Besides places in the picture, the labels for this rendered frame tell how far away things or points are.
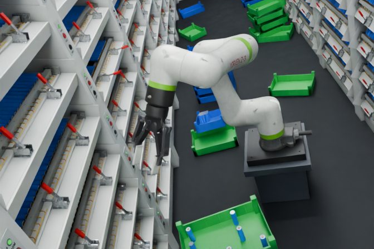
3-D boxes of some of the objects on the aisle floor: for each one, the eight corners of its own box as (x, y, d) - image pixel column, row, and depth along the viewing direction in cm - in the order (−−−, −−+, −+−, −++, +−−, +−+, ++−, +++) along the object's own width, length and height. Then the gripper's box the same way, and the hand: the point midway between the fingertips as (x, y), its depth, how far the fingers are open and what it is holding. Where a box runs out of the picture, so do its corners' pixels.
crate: (235, 127, 258) (232, 118, 254) (239, 145, 241) (236, 136, 237) (193, 138, 263) (190, 129, 258) (195, 157, 246) (191, 148, 242)
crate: (199, 121, 278) (196, 111, 276) (225, 114, 275) (222, 104, 273) (197, 133, 249) (193, 123, 247) (226, 126, 246) (222, 114, 244)
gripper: (189, 113, 118) (175, 179, 122) (144, 96, 131) (132, 157, 135) (174, 114, 112) (159, 183, 116) (128, 95, 125) (116, 159, 129)
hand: (146, 162), depth 125 cm, fingers open, 8 cm apart
